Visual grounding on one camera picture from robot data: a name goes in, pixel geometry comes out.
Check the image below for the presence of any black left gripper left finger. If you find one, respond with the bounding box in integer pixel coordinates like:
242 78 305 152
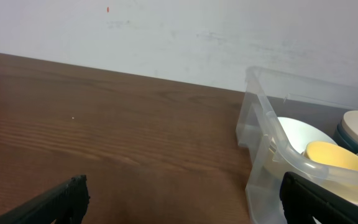
0 175 90 224

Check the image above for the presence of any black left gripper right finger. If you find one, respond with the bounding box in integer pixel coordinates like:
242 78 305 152
280 172 358 224

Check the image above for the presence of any yellow cup front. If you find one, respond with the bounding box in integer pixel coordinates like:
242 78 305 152
301 140 358 205

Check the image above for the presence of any white small bowl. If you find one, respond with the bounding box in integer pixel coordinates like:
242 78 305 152
278 117 336 154

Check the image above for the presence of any dark blue bowl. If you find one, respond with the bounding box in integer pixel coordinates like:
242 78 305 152
333 123 358 154

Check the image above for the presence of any clear plastic storage bin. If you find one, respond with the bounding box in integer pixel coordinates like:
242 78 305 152
236 67 358 224

